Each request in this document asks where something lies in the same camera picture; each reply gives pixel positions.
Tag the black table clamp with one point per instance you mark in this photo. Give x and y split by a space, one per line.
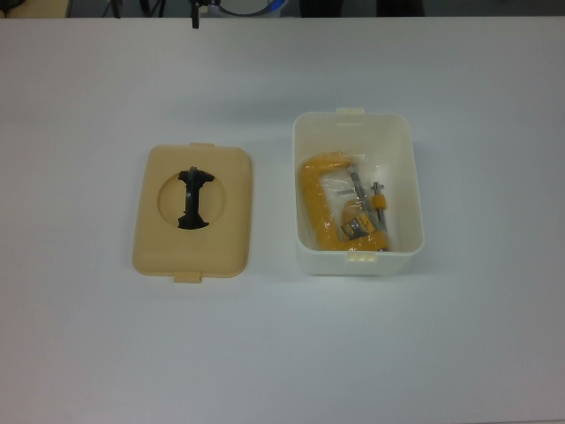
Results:
194 15

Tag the white plastic tool case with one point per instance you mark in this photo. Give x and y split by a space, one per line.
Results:
353 265

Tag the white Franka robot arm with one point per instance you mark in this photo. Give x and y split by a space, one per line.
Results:
247 5

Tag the yellow C-clamp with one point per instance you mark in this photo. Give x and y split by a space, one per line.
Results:
311 199

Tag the clear plastic bag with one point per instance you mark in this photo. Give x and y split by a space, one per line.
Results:
375 165

